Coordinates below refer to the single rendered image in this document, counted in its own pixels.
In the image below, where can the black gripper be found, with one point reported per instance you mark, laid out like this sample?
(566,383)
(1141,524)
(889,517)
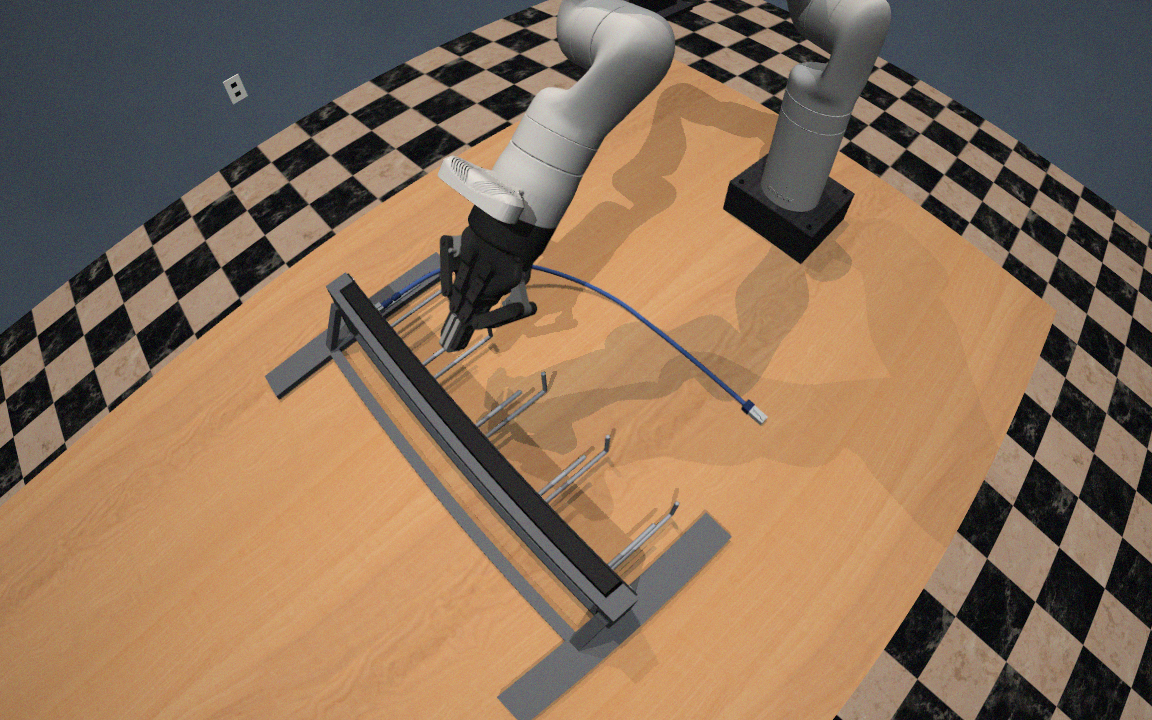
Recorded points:
(483,272)

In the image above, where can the network cable plug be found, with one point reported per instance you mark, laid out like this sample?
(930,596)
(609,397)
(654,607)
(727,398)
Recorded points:
(755,413)

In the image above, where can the blue patch cable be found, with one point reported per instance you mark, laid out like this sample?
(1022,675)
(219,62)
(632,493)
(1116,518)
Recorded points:
(397,295)

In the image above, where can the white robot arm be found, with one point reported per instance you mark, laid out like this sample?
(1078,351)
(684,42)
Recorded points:
(627,51)

